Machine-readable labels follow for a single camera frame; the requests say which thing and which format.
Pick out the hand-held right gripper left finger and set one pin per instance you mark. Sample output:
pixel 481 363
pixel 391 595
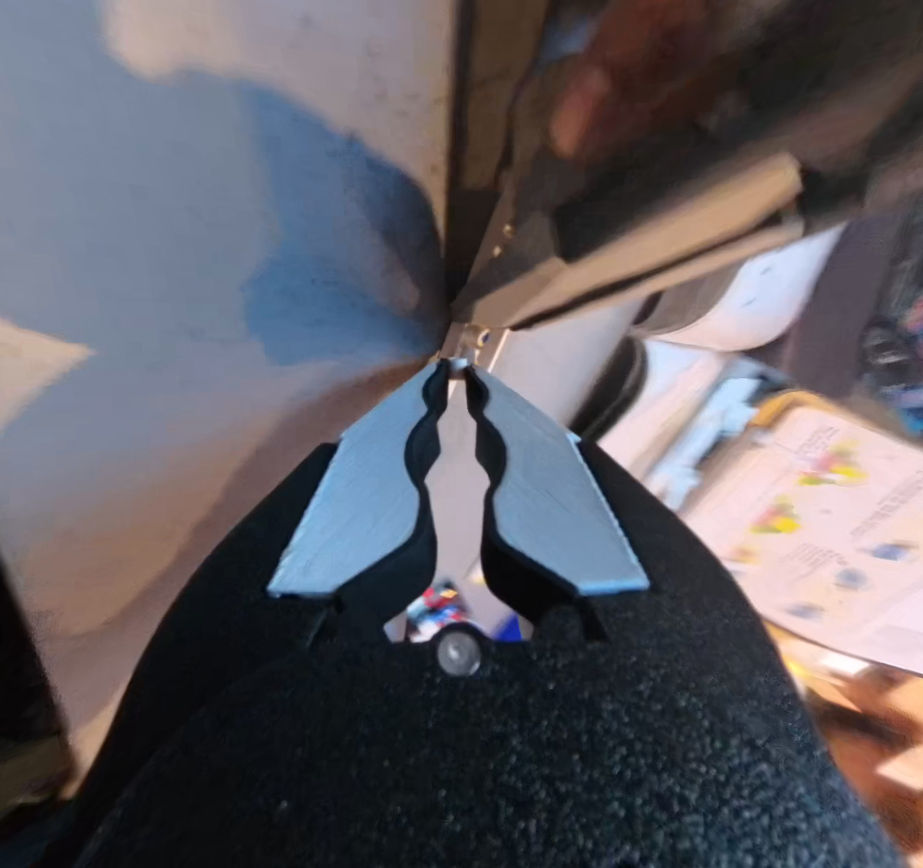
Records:
pixel 353 514

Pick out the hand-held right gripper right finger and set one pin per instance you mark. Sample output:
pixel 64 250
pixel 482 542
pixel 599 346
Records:
pixel 555 514

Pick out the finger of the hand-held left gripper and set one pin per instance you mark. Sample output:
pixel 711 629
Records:
pixel 649 273
pixel 685 215

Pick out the long white toy beam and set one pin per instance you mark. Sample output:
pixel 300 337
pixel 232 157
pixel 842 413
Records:
pixel 469 340

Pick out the grey desk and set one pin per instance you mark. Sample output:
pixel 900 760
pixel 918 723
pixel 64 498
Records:
pixel 216 233

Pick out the person's left hand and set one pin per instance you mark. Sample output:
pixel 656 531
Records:
pixel 613 74

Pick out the open white instruction booklet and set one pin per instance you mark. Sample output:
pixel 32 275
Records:
pixel 757 291

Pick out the blue plastic bin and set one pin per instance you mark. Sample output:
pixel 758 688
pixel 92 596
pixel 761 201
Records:
pixel 510 628

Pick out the red white brick vehicle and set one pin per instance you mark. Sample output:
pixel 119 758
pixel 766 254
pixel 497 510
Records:
pixel 432 612

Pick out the wooden board with paper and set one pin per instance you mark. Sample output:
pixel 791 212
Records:
pixel 829 522

